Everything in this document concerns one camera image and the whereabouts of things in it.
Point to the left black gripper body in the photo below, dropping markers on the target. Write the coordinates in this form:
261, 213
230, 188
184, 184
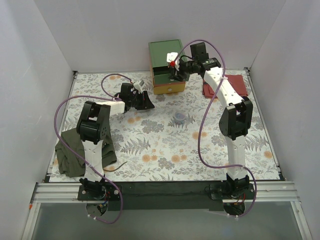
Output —
139, 99

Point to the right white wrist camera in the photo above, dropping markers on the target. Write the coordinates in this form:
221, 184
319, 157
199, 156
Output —
172, 58

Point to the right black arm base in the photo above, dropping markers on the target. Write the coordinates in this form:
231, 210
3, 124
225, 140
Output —
231, 189

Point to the aluminium front rail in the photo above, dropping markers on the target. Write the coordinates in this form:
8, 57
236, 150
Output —
266, 191

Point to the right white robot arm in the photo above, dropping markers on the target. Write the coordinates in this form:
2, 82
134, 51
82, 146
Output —
236, 117

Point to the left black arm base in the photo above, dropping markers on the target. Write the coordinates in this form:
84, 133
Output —
97, 191

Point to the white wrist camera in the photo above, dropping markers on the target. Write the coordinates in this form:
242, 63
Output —
139, 86
172, 58

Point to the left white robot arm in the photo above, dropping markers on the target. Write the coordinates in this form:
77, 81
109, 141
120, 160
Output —
93, 125

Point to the olive green cloth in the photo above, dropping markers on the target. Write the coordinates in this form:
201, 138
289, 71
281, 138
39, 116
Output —
72, 165

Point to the green drawer box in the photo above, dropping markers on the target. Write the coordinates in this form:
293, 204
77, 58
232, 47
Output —
158, 51

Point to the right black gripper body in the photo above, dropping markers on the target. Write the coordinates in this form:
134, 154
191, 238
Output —
177, 74

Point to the yellow drawer box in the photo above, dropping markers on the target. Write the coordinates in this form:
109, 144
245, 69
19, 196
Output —
168, 88

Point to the red folded cloth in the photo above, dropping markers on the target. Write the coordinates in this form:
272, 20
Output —
236, 81

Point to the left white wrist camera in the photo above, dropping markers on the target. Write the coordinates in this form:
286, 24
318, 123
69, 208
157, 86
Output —
139, 86

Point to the clear jar of paperclips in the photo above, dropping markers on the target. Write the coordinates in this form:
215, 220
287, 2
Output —
179, 117

